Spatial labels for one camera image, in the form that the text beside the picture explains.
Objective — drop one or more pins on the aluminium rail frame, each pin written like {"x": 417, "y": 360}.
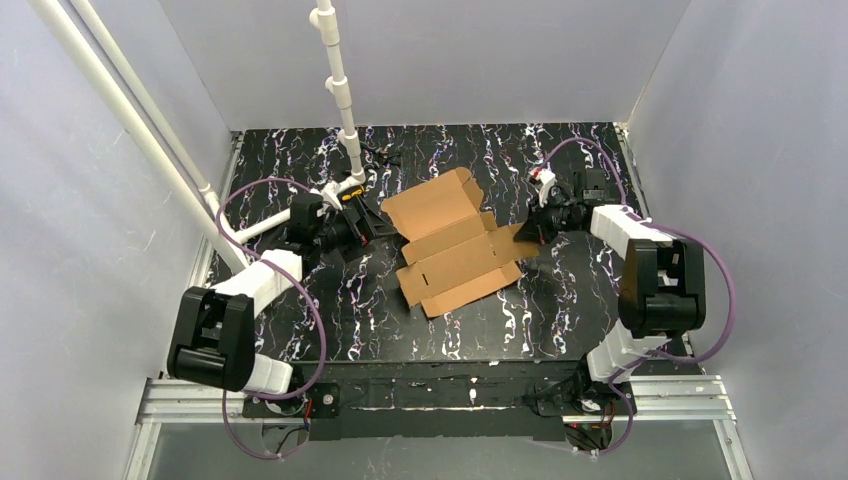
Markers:
{"x": 441, "y": 398}

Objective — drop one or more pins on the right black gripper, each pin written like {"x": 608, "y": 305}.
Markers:
{"x": 541, "y": 220}

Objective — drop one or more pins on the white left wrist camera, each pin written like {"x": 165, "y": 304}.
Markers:
{"x": 330, "y": 197}

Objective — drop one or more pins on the black pliers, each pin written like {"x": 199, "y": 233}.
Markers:
{"x": 381, "y": 157}

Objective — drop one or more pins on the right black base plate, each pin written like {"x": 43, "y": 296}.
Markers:
{"x": 583, "y": 401}

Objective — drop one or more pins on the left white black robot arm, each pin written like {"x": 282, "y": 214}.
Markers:
{"x": 213, "y": 339}

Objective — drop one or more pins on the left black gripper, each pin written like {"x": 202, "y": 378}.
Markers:
{"x": 358, "y": 224}

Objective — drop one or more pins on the white PVC pipe frame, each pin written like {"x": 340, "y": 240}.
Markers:
{"x": 159, "y": 67}

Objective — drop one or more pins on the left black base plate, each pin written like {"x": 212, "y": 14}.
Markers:
{"x": 321, "y": 401}

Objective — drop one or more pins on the brown cardboard box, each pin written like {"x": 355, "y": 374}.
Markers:
{"x": 455, "y": 252}

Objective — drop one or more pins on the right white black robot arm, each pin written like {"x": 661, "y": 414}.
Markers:
{"x": 662, "y": 289}

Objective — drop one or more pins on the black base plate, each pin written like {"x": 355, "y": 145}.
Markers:
{"x": 321, "y": 401}
{"x": 583, "y": 401}

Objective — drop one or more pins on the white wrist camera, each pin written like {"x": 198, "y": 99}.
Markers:
{"x": 543, "y": 180}
{"x": 330, "y": 197}

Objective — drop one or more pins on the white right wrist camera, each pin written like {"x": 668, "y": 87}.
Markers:
{"x": 543, "y": 180}

